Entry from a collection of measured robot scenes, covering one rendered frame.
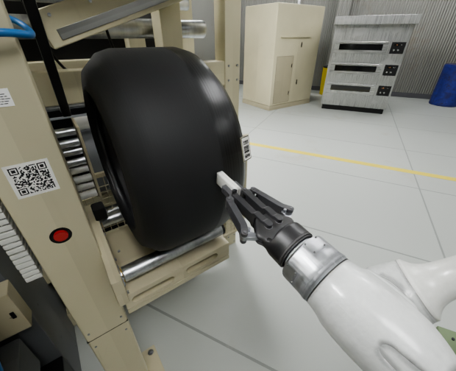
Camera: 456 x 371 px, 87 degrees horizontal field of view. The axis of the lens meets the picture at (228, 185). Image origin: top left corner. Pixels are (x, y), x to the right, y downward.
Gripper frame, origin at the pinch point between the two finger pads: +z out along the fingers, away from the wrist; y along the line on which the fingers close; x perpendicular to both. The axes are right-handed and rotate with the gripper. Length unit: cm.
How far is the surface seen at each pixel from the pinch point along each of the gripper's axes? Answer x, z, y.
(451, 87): 97, 134, -747
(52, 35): -18, 66, 19
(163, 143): -8.8, 8.0, 10.5
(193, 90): -15.6, 14.9, 0.0
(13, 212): 7.5, 22.1, 39.0
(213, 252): 35.9, 7.8, -3.4
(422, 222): 118, -19, -221
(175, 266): 35.1, 9.3, 9.8
